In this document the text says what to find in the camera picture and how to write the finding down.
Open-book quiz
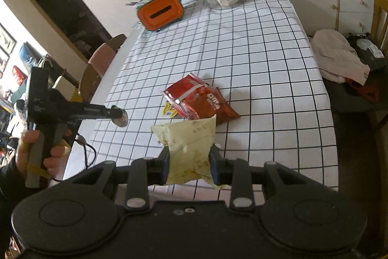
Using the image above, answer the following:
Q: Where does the dark bookcase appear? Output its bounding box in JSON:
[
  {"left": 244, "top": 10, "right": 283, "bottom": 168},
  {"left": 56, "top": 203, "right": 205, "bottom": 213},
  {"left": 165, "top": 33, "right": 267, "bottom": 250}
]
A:
[{"left": 11, "top": 0, "right": 111, "bottom": 62}]

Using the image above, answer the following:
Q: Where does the wooden slatted chair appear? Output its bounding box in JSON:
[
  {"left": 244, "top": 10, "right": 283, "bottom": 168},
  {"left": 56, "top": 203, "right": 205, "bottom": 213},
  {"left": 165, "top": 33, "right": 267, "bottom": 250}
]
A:
[{"left": 326, "top": 0, "right": 388, "bottom": 132}]

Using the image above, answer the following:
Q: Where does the yellow white cushion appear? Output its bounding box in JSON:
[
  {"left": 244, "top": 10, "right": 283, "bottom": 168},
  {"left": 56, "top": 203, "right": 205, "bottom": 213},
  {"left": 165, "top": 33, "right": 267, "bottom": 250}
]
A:
[{"left": 52, "top": 75, "right": 82, "bottom": 103}]

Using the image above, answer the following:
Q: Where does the dark red chip bag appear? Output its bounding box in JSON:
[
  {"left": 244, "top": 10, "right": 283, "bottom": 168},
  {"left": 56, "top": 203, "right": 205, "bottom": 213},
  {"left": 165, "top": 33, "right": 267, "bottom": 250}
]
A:
[{"left": 183, "top": 86, "right": 241, "bottom": 126}]

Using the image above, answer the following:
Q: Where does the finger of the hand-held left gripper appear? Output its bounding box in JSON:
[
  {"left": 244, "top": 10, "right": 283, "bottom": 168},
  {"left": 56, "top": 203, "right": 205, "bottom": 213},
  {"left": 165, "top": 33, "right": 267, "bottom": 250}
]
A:
[{"left": 105, "top": 105, "right": 123, "bottom": 120}]

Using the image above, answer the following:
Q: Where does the dark brown chair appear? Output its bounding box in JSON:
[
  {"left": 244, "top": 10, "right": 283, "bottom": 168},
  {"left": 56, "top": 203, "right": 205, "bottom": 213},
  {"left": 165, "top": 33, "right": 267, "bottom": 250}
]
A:
[{"left": 111, "top": 33, "right": 127, "bottom": 51}]

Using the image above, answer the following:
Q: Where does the white black checkered tablecloth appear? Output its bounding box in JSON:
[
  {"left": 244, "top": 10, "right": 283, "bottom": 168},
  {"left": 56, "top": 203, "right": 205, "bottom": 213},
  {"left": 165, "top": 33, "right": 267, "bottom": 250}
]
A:
[{"left": 62, "top": 0, "right": 339, "bottom": 196}]

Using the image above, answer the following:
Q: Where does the beige cloth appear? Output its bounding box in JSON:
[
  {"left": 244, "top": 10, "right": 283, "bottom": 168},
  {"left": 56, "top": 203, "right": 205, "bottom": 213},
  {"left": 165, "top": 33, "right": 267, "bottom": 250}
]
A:
[{"left": 310, "top": 29, "right": 371, "bottom": 86}]

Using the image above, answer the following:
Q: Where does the person's left hand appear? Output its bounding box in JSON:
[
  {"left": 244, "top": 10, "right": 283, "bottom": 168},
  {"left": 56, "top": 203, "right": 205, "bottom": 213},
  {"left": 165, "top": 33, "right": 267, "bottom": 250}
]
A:
[{"left": 15, "top": 129, "right": 66, "bottom": 178}]

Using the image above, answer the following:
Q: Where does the person's left forearm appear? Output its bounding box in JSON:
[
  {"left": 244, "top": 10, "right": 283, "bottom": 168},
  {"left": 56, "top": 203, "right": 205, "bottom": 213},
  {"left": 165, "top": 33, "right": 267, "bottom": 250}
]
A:
[{"left": 0, "top": 160, "right": 40, "bottom": 217}]

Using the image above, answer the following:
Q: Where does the orange red cloth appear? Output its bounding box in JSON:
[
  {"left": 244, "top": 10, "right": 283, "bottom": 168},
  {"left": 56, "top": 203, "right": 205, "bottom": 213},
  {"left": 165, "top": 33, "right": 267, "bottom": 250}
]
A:
[{"left": 346, "top": 77, "right": 379, "bottom": 103}]

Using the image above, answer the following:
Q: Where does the pale yellow snack packet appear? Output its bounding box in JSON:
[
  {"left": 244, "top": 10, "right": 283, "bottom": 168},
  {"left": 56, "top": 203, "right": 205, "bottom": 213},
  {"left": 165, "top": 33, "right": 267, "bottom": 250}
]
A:
[{"left": 151, "top": 114, "right": 223, "bottom": 190}]

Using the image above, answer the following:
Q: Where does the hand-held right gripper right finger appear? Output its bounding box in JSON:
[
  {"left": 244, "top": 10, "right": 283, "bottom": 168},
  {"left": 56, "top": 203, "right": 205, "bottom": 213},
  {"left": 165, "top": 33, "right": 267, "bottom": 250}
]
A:
[{"left": 209, "top": 145, "right": 314, "bottom": 212}]

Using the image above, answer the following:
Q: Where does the black bag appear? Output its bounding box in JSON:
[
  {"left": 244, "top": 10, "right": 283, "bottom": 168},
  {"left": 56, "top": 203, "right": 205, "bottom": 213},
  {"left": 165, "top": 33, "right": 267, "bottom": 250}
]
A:
[{"left": 346, "top": 33, "right": 387, "bottom": 71}]

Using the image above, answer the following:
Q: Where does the black cable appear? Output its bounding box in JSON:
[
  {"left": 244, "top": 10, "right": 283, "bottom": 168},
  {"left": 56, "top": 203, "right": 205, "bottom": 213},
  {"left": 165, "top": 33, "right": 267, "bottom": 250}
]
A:
[{"left": 50, "top": 133, "right": 97, "bottom": 182}]

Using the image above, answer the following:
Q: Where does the blue wall poster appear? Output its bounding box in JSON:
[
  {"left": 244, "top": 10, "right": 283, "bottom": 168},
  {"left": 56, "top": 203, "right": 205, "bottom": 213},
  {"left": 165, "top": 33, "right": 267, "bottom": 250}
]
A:
[{"left": 19, "top": 42, "right": 38, "bottom": 65}]

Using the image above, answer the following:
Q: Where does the brown wooden chair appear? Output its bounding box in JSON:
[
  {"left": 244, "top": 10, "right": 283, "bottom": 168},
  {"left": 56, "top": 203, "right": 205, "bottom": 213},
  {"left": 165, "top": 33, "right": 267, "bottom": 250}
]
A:
[{"left": 79, "top": 65, "right": 102, "bottom": 103}]

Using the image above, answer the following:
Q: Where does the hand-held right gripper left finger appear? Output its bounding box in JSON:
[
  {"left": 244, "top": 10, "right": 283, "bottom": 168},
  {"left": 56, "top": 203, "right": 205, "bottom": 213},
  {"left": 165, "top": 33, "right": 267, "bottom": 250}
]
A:
[{"left": 71, "top": 145, "right": 170, "bottom": 212}]

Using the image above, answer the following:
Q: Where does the orange tissue box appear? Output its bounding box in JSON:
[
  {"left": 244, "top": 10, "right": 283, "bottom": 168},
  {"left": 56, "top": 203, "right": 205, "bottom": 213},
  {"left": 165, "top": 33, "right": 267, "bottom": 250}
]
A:
[{"left": 135, "top": 0, "right": 185, "bottom": 33}]

